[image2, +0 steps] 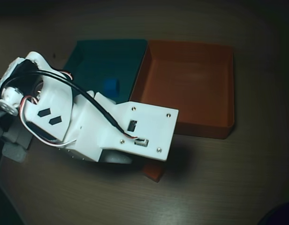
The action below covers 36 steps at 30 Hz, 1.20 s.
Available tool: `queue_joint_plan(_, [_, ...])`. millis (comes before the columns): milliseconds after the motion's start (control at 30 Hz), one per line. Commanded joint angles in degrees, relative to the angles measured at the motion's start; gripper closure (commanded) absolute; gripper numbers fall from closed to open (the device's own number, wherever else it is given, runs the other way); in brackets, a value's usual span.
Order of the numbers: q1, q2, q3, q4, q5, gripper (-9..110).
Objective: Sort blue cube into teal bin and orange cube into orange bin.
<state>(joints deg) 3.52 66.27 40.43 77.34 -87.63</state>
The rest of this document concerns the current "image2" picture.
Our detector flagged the black camera cable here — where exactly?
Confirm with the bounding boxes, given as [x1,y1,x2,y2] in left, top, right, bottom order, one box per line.
[3,69,150,147]

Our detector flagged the orange cube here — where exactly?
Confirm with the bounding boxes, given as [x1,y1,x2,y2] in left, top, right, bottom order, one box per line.
[143,163,165,183]

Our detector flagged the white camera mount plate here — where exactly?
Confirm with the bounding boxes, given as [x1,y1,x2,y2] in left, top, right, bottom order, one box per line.
[99,100,180,163]

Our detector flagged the blue cube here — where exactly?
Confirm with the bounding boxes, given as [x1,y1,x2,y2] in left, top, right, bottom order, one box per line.
[103,77,121,99]

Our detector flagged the white red servo wire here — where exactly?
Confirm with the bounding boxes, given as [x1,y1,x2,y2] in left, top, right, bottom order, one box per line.
[19,95,80,149]

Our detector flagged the teal plastic box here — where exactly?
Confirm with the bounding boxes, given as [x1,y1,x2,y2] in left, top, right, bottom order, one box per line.
[61,38,149,105]

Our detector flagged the dark round object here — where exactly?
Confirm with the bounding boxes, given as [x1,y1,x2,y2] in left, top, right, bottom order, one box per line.
[259,201,289,225]

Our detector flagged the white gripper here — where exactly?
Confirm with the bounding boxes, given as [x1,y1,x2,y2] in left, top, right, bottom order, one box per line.
[61,90,133,165]

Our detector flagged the orange plastic box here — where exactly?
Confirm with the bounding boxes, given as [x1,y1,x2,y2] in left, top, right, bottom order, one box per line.
[129,39,236,140]

